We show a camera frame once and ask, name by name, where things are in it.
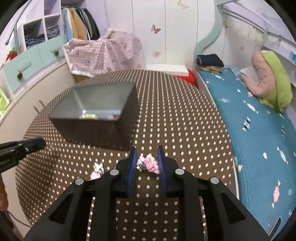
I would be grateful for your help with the red storage box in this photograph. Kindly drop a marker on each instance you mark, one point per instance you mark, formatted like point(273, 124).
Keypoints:
point(189, 78)

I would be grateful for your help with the hanging clothes row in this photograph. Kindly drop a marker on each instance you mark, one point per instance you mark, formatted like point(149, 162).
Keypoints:
point(78, 23)

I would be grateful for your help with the white lilac shelf unit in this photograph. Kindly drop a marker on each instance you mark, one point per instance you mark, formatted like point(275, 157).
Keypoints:
point(32, 18)

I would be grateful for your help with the silver metal tin box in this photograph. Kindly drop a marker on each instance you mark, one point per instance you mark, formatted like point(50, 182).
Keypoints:
point(104, 116)

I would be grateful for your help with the cream curved cabinet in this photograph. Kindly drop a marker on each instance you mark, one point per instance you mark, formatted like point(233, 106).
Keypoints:
point(31, 81)

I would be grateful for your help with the pink checkered cover cloth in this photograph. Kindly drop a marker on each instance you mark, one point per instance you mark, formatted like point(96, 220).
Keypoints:
point(115, 51)

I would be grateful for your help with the pink green rolled quilt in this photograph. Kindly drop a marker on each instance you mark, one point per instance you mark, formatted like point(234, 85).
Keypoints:
point(273, 87)

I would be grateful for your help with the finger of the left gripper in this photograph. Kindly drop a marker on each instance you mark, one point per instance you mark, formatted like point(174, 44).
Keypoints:
point(13, 152)

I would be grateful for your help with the left hand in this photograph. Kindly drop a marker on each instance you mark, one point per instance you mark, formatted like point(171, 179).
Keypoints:
point(3, 196)

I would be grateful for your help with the mint bunk bed frame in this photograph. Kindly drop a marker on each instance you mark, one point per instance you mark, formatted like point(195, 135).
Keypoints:
point(234, 30)

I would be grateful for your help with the white pillow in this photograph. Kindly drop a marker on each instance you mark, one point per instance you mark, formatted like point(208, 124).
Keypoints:
point(251, 73)

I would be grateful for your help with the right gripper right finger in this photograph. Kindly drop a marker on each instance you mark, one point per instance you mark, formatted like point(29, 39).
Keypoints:
point(208, 210)

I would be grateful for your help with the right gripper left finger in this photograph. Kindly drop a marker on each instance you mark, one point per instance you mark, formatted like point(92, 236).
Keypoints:
point(86, 210)

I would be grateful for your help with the folded dark clothes stack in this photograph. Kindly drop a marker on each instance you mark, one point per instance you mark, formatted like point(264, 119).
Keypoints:
point(209, 63)

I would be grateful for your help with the pink charm trinket cluster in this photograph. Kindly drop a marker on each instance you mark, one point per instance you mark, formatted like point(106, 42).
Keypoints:
point(148, 163)

